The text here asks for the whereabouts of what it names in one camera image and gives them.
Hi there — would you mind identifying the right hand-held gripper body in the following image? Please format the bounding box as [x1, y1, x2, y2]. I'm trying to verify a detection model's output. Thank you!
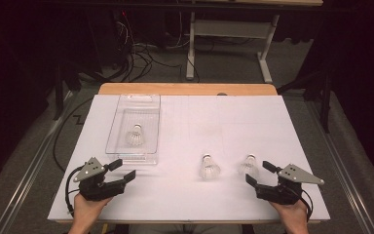
[256, 163, 325, 206]

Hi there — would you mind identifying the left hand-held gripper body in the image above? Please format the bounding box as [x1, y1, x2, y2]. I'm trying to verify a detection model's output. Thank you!
[73, 157, 128, 202]

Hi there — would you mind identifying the white shuttlecock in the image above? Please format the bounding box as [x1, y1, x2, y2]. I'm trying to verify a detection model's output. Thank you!
[200, 153, 222, 180]
[125, 123, 145, 146]
[239, 153, 260, 179]

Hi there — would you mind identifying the clear plastic container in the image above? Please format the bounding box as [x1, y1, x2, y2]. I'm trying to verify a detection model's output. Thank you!
[105, 94, 162, 166]

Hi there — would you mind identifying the person's left hand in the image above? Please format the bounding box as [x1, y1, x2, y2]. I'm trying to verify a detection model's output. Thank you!
[73, 191, 115, 225]

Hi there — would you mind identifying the person's right hand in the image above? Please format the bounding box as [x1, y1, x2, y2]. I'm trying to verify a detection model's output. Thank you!
[269, 198, 310, 228]

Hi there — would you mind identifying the white board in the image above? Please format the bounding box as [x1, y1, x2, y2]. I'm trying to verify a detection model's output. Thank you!
[47, 94, 331, 223]

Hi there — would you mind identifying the black metal stand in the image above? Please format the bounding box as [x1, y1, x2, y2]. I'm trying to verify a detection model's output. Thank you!
[277, 64, 334, 135]
[53, 61, 82, 121]

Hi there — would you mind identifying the wooden table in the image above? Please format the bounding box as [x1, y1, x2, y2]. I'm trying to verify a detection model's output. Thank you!
[97, 82, 279, 97]

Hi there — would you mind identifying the left hand-held gripper cable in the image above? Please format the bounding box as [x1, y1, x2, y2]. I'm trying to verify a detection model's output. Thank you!
[64, 165, 86, 218]

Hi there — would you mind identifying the hand-held gripper cable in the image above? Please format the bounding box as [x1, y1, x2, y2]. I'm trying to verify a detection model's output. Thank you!
[64, 165, 86, 218]
[300, 189, 315, 222]

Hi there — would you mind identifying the right hand-held gripper cable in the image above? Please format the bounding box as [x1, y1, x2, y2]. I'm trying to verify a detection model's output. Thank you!
[300, 189, 315, 222]

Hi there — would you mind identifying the metal floor rail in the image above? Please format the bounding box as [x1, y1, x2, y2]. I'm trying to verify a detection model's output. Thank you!
[305, 97, 374, 234]
[0, 91, 79, 234]

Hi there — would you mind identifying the tangle of black cables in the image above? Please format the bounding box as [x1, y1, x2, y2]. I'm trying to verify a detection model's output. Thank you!
[111, 11, 183, 82]

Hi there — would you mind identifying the white metal desk frame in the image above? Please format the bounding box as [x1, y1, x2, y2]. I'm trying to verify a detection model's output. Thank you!
[185, 0, 324, 84]

